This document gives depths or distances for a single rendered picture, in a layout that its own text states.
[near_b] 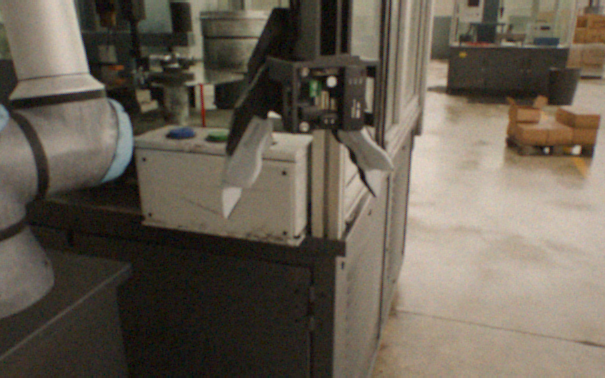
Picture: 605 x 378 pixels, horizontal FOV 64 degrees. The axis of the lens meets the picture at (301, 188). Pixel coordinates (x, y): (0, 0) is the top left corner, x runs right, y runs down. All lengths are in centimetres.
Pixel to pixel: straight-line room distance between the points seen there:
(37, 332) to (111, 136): 26
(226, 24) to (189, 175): 110
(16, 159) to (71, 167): 7
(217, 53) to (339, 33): 150
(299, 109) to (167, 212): 50
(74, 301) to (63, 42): 32
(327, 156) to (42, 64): 40
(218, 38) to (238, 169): 146
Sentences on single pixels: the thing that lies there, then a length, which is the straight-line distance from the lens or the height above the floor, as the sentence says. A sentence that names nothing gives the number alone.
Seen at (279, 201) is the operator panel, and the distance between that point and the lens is 73.
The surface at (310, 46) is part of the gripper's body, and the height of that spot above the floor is 106.
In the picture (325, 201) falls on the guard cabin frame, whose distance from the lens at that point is 77.
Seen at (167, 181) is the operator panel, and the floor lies 83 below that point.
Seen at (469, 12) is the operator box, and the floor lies 118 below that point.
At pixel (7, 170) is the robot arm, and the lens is 65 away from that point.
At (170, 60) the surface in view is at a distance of 119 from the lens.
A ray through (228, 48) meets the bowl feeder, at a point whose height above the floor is 98.
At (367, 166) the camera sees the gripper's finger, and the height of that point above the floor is 94.
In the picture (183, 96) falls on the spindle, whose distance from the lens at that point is 119.
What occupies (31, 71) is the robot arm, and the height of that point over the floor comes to 102.
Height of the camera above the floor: 108
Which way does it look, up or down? 19 degrees down
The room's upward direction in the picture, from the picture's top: straight up
